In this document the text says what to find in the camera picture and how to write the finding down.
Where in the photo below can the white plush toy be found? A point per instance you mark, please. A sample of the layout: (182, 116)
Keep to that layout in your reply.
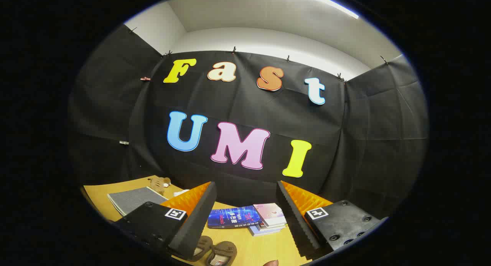
(181, 192)

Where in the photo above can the light blue book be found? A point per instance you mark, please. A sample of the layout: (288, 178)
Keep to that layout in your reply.
(259, 231)

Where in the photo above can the small red clip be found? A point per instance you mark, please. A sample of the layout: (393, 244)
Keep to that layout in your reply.
(145, 78)

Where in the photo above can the pink cover book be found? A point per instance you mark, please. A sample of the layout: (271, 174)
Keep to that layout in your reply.
(269, 214)

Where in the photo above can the brown fluffy shoe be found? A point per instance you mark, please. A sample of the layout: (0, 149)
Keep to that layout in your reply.
(224, 252)
(201, 247)

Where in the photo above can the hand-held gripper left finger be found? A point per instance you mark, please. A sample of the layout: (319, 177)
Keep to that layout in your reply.
(193, 223)

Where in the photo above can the brown striped plush toy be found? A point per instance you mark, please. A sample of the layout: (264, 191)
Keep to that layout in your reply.
(157, 183)

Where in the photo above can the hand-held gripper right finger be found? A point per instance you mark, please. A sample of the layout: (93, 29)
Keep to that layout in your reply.
(295, 220)

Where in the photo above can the dark blue book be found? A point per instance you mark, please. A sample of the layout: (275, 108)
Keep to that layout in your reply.
(232, 217)

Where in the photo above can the grey fabric storage box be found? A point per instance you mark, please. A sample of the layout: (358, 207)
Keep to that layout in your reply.
(134, 200)

